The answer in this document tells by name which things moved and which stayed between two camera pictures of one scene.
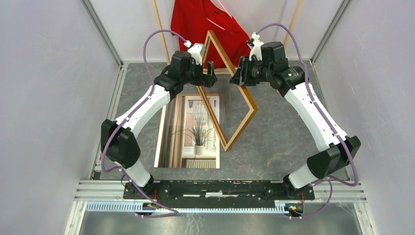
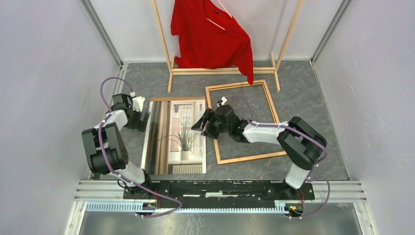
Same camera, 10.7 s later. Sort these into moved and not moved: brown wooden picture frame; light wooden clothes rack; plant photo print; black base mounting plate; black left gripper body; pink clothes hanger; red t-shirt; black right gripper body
Moved: plant photo print; brown wooden picture frame; black right gripper body; black left gripper body
Not moved: light wooden clothes rack; black base mounting plate; pink clothes hanger; red t-shirt
